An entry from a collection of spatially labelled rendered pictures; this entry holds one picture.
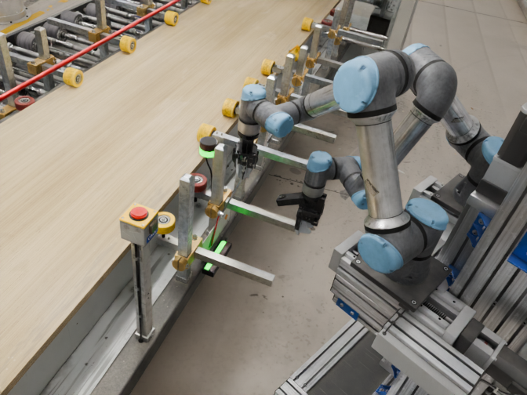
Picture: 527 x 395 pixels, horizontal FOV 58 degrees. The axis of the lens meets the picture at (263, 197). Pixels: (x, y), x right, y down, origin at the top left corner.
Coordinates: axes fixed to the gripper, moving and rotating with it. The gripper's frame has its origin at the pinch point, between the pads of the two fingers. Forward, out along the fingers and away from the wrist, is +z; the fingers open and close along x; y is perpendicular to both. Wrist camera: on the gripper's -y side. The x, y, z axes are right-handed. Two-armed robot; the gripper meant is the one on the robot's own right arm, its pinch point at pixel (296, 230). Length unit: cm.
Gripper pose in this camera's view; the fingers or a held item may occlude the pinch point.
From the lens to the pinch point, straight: 179.4
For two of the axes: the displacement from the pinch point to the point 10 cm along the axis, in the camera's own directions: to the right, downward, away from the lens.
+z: -1.2, 7.6, 6.4
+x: 3.5, -5.7, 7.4
